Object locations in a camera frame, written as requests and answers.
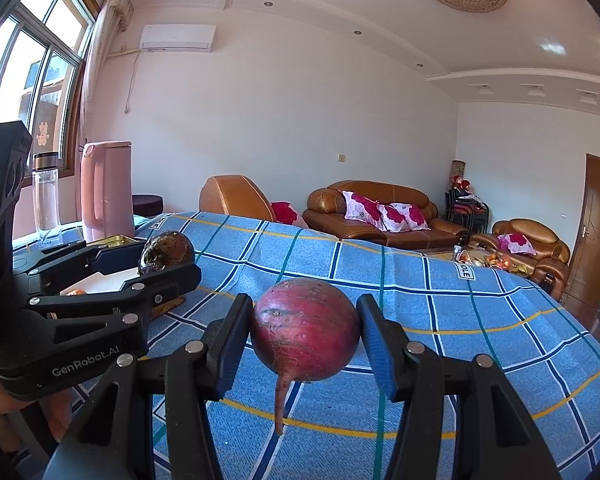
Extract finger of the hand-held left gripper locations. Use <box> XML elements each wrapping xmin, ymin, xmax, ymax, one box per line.
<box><xmin>12</xmin><ymin>240</ymin><xmax>148</xmax><ymax>295</ymax></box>
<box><xmin>26</xmin><ymin>263</ymin><xmax>204</xmax><ymax>332</ymax></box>

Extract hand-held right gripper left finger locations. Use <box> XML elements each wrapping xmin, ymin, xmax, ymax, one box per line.
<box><xmin>47</xmin><ymin>292</ymin><xmax>255</xmax><ymax>480</ymax></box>

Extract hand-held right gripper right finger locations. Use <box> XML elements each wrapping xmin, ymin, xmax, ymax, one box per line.
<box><xmin>356</xmin><ymin>293</ymin><xmax>563</xmax><ymax>480</ymax></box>

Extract dark brown mangosteen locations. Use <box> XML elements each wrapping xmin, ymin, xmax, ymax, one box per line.
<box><xmin>138</xmin><ymin>230</ymin><xmax>196</xmax><ymax>279</ymax></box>

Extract purple-red radish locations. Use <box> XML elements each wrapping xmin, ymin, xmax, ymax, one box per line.
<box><xmin>250</xmin><ymin>279</ymin><xmax>362</xmax><ymax>436</ymax></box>

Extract person's left hand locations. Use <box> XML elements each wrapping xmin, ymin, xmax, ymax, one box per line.
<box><xmin>0</xmin><ymin>387</ymin><xmax>75</xmax><ymax>456</ymax></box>

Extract blue plaid blanket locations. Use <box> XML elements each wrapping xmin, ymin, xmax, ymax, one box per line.
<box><xmin>11</xmin><ymin>211</ymin><xmax>600</xmax><ymax>480</ymax></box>

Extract clear water bottle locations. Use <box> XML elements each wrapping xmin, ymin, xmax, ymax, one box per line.
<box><xmin>32</xmin><ymin>152</ymin><xmax>62</xmax><ymax>241</ymax></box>

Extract pink jug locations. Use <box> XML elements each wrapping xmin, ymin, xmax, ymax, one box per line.
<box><xmin>81</xmin><ymin>141</ymin><xmax>136</xmax><ymax>244</ymax></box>

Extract dark round stool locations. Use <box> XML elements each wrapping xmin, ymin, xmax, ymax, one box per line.
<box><xmin>132</xmin><ymin>193</ymin><xmax>165</xmax><ymax>216</ymax></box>

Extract brown leather three-seat sofa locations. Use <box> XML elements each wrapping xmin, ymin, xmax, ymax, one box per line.
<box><xmin>302</xmin><ymin>180</ymin><xmax>471</xmax><ymax>254</ymax></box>

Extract brown leather armchair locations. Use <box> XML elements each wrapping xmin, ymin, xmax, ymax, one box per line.
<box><xmin>198</xmin><ymin>174</ymin><xmax>279</xmax><ymax>224</ymax></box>

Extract white pillow with red flowers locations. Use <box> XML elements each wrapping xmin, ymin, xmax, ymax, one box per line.
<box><xmin>377</xmin><ymin>203</ymin><xmax>430</xmax><ymax>233</ymax></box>
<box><xmin>497</xmin><ymin>232</ymin><xmax>537</xmax><ymax>256</ymax></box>
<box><xmin>342</xmin><ymin>190</ymin><xmax>389</xmax><ymax>231</ymax></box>

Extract coffee table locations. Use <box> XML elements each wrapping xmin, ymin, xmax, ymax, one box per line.
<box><xmin>430</xmin><ymin>244</ymin><xmax>537</xmax><ymax>282</ymax></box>

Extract stack of dark chairs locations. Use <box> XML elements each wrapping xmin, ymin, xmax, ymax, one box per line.
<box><xmin>444</xmin><ymin>185</ymin><xmax>490</xmax><ymax>234</ymax></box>

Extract brown leather small sofa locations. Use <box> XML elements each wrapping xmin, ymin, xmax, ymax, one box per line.
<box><xmin>469</xmin><ymin>218</ymin><xmax>572</xmax><ymax>302</ymax></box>

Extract pale curtain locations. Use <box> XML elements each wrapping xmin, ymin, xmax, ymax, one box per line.
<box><xmin>74</xmin><ymin>0</ymin><xmax>134</xmax><ymax>177</ymax></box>

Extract window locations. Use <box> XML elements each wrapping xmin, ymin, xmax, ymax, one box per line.
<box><xmin>0</xmin><ymin>0</ymin><xmax>99</xmax><ymax>133</ymax></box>

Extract brown wooden door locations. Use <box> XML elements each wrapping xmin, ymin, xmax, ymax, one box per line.
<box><xmin>562</xmin><ymin>153</ymin><xmax>600</xmax><ymax>329</ymax></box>

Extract white air conditioner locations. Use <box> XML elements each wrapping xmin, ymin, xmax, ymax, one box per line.
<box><xmin>139</xmin><ymin>23</ymin><xmax>216</xmax><ymax>54</ymax></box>

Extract air conditioner cable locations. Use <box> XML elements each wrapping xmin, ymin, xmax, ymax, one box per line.
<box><xmin>124</xmin><ymin>50</ymin><xmax>142</xmax><ymax>114</ymax></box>

